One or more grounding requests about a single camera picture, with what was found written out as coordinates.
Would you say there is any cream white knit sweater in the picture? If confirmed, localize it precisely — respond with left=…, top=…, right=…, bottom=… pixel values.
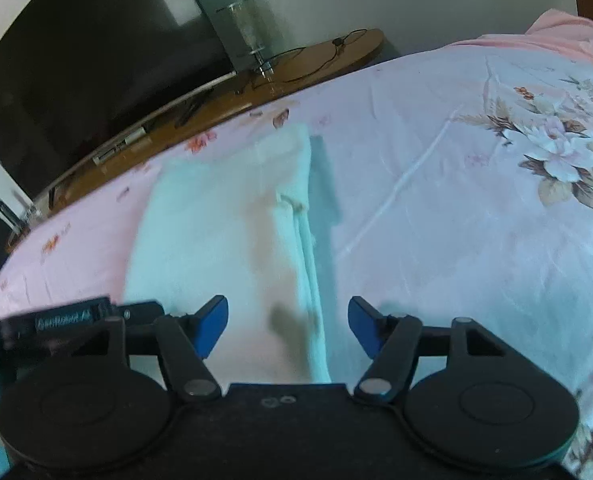
left=122, top=124, right=330, bottom=385

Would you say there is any pink floral bed sheet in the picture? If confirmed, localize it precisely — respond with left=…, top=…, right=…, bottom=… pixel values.
left=0, top=10, right=593, bottom=479

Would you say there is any silver set-top box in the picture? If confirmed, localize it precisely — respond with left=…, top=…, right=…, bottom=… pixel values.
left=92, top=127, right=147, bottom=166

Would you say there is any large black curved television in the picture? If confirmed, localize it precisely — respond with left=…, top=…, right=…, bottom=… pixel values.
left=0, top=0, right=234, bottom=197

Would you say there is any brown wooden tv cabinet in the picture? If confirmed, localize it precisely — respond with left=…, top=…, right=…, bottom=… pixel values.
left=4, top=27, right=387, bottom=254

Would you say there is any glass cylinder table lamp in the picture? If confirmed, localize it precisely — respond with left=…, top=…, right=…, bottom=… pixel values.
left=216, top=0, right=275, bottom=79

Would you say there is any black lamp power cable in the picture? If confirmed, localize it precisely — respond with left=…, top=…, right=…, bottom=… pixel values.
left=233, top=27, right=371, bottom=96

